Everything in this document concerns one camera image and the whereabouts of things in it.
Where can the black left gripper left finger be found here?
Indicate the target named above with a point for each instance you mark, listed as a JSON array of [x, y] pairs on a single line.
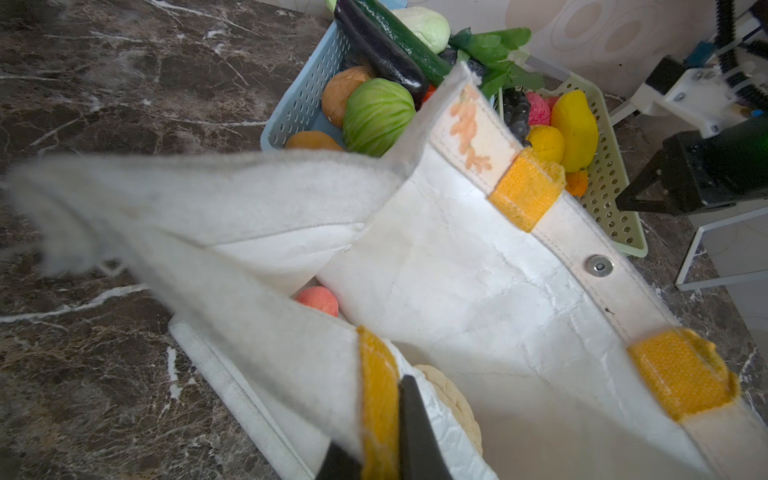
[[338, 465]]

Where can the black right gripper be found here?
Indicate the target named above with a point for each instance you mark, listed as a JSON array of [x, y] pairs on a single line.
[[696, 173]]

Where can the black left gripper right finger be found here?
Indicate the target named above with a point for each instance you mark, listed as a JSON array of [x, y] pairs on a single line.
[[420, 456]]

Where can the red apple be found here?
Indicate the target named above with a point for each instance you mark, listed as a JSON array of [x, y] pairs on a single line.
[[319, 298]]

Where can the white canvas grocery bag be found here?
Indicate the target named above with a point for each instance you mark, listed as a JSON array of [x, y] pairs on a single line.
[[457, 249]]

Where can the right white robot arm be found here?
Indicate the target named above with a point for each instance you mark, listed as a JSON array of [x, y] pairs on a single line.
[[734, 33]]

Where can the pale green plastic basket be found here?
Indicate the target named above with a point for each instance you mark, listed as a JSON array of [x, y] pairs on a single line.
[[607, 175]]

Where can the orange mango fruit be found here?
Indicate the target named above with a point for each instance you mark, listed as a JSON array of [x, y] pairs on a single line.
[[577, 183]]

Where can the wooden two tier shelf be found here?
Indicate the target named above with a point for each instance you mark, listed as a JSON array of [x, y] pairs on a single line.
[[716, 257]]

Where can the yellow papaya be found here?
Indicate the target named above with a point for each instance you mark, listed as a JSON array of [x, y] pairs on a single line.
[[573, 118]]

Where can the yellow orange citrus fruit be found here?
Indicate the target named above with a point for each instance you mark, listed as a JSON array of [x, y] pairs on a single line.
[[547, 142]]

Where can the pink dragon fruit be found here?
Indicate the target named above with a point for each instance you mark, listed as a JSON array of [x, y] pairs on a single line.
[[540, 111]]

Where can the dark grape bunch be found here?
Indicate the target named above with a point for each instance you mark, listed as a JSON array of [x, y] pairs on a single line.
[[516, 111]]

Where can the green leafy vegetable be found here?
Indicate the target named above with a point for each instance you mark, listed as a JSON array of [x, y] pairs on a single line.
[[493, 50]]

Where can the red orange pepper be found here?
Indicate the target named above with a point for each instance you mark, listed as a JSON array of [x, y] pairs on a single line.
[[430, 91]]

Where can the long green cucumber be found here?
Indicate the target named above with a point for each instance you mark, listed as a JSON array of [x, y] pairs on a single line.
[[431, 64]]

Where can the pale white green squash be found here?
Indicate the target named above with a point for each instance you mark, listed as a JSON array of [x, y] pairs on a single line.
[[431, 27]]

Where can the green cabbage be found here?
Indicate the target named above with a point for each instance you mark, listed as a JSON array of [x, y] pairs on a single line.
[[377, 113]]

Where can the dark purple eggplant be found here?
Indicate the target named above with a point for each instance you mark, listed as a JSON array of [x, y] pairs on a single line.
[[386, 58]]

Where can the orange yellow mango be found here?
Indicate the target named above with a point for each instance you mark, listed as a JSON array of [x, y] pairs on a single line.
[[312, 140]]

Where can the brown round potato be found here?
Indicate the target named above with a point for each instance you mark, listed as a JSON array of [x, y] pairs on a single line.
[[339, 89]]

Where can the light blue plastic basket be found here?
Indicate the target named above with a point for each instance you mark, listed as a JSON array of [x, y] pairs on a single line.
[[300, 108]]

